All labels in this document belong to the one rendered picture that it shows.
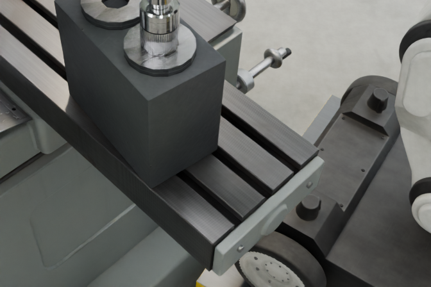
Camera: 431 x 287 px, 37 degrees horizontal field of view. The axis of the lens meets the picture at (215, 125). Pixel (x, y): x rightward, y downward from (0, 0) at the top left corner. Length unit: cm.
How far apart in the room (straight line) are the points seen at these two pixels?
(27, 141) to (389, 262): 74
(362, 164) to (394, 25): 135
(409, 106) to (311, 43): 147
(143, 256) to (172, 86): 99
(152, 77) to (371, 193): 77
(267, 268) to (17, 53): 67
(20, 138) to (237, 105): 38
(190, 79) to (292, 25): 186
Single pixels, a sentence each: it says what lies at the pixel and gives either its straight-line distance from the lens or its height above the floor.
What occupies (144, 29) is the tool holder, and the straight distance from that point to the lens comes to 77.
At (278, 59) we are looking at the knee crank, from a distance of 167.
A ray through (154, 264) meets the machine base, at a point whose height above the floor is 20.
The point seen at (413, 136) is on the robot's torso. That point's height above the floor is 81.
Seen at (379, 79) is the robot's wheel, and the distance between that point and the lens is 164.
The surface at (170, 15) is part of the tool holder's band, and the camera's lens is 75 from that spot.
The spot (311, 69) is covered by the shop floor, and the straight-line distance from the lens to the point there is 246.
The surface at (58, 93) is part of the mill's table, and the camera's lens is 103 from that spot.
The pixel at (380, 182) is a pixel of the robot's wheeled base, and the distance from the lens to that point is 147.
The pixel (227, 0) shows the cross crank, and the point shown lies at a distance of 164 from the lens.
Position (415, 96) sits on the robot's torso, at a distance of 111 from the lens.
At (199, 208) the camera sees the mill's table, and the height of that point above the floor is 96.
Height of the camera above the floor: 172
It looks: 51 degrees down
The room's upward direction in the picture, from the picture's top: 5 degrees clockwise
